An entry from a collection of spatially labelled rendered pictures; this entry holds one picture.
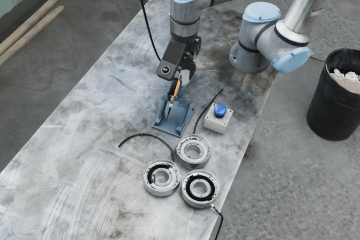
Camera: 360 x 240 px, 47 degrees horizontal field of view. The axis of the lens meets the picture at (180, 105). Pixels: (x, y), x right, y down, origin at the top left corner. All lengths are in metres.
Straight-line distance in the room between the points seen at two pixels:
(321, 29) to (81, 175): 2.32
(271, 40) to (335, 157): 1.21
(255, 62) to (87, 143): 0.64
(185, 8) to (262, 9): 0.48
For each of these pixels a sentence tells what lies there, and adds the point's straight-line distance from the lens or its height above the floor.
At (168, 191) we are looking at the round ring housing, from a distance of 1.15.
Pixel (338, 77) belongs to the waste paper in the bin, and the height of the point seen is 0.34.
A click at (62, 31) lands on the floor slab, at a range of 2.90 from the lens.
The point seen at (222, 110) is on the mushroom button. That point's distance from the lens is 1.28.
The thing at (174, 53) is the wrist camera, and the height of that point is 1.12.
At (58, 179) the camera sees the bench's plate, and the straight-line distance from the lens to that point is 1.23.
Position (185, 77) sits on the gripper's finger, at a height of 1.01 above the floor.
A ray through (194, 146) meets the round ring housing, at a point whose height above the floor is 0.82.
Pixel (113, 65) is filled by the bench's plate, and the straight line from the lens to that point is 1.49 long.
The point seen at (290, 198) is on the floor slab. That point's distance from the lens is 2.20.
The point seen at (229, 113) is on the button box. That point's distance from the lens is 1.32.
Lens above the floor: 1.85
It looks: 50 degrees down
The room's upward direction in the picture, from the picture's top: 6 degrees clockwise
